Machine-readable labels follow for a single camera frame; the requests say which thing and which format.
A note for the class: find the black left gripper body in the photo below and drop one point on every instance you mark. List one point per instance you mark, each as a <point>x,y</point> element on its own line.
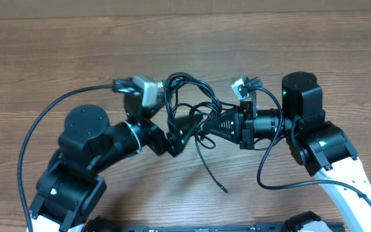
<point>151,137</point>

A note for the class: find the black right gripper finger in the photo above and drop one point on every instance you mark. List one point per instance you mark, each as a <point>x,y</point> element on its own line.
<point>229,116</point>
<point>223,128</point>

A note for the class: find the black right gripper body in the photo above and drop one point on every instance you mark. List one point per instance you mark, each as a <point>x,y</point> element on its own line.
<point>263,127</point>

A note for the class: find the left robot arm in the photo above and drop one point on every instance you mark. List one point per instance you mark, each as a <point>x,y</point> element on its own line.
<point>71,186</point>

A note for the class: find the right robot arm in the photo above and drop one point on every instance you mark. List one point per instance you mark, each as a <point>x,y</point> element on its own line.
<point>321,147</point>

